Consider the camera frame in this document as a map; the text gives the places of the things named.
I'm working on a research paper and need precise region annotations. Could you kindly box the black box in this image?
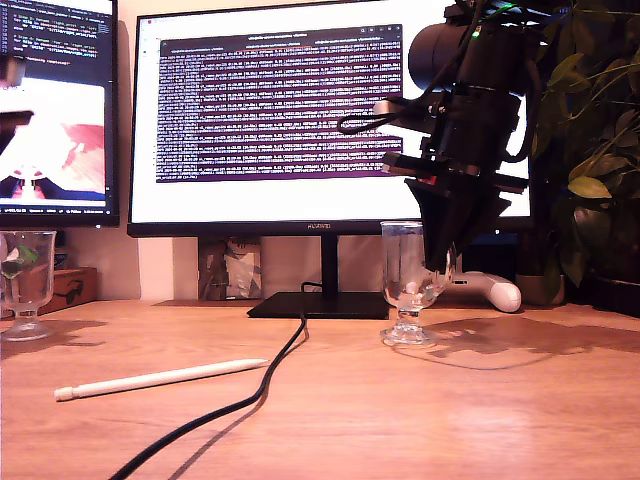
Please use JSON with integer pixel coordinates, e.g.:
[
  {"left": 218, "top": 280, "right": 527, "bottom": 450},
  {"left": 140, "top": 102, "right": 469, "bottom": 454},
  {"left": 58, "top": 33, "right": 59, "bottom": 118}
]
[{"left": 588, "top": 278, "right": 640, "bottom": 320}]

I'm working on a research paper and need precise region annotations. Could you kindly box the cardboard box with sunglasses print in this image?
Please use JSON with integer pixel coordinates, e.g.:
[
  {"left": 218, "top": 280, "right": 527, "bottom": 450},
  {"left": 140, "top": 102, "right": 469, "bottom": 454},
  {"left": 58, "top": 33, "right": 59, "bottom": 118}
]
[{"left": 49, "top": 267, "right": 100, "bottom": 316}]

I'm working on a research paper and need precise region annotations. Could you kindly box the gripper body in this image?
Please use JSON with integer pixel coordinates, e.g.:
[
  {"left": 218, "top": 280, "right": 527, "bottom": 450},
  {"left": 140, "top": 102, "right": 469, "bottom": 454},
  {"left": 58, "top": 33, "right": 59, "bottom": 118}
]
[{"left": 382, "top": 85, "right": 530, "bottom": 196}]

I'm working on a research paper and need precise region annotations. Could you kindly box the thick black table cable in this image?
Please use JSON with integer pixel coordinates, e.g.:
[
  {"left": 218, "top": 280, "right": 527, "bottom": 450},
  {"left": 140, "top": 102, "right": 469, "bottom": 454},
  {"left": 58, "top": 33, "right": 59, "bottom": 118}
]
[{"left": 106, "top": 281, "right": 324, "bottom": 480}]

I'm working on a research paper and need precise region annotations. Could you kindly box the black monitor showing code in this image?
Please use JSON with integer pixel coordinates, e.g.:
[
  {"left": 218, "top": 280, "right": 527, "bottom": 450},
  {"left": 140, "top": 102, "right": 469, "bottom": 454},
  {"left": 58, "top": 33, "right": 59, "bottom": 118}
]
[{"left": 0, "top": 0, "right": 121, "bottom": 229}]

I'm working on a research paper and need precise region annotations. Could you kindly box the small glass cup with handle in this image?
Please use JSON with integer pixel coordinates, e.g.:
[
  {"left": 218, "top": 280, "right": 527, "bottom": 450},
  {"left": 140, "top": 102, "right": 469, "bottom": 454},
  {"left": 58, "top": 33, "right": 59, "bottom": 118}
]
[
  {"left": 379, "top": 219, "right": 458, "bottom": 348},
  {"left": 0, "top": 229, "right": 58, "bottom": 343}
]

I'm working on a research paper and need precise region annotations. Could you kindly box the large black Huawei monitor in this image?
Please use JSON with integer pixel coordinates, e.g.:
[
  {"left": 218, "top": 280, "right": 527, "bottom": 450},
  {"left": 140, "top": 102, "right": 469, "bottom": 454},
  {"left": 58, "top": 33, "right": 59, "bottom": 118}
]
[{"left": 127, "top": 0, "right": 536, "bottom": 321}]

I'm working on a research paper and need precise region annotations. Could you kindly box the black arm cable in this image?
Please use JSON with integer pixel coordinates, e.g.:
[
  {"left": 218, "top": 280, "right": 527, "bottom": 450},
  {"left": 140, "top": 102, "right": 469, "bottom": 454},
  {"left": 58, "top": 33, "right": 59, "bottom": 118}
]
[{"left": 502, "top": 47, "right": 544, "bottom": 164}]

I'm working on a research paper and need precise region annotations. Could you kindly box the white game controller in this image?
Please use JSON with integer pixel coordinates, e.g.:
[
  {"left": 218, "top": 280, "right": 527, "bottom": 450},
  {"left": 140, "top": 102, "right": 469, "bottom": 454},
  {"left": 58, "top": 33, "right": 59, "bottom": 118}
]
[{"left": 452, "top": 270, "right": 523, "bottom": 314}]

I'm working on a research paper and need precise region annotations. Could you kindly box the beige plant pot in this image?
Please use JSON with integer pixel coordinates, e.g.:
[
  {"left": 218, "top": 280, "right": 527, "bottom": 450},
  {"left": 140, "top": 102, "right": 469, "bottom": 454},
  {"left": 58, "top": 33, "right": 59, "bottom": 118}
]
[{"left": 514, "top": 273, "right": 567, "bottom": 308}]

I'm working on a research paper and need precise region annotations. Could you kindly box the white pen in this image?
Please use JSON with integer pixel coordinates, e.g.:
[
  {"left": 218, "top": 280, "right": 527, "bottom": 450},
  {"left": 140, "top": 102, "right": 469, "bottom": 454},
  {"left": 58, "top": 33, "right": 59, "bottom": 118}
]
[{"left": 53, "top": 358, "right": 270, "bottom": 403}]

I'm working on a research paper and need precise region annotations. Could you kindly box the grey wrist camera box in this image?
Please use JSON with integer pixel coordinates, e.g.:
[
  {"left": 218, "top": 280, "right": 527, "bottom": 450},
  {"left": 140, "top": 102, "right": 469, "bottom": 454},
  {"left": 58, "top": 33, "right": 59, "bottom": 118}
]
[{"left": 372, "top": 95, "right": 449, "bottom": 135}]

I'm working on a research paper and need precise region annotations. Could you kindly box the green leafy houseplant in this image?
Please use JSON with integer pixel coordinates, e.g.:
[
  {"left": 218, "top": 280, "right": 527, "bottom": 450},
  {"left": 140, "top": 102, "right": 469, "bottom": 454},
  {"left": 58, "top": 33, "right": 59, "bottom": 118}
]
[{"left": 524, "top": 0, "right": 640, "bottom": 290}]

